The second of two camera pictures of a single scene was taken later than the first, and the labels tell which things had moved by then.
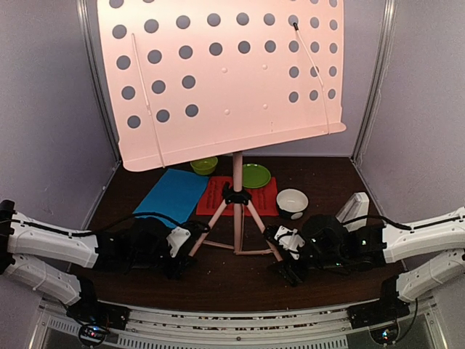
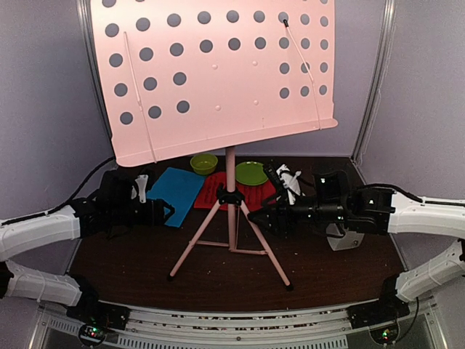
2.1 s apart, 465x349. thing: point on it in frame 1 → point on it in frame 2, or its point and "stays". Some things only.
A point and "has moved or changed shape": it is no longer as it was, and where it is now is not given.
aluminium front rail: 172,327 stays
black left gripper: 178,265 → 155,214
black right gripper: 290,273 → 275,211
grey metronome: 356,207 → 351,239
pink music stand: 197,80 has moved or changed shape
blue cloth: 173,198 stays
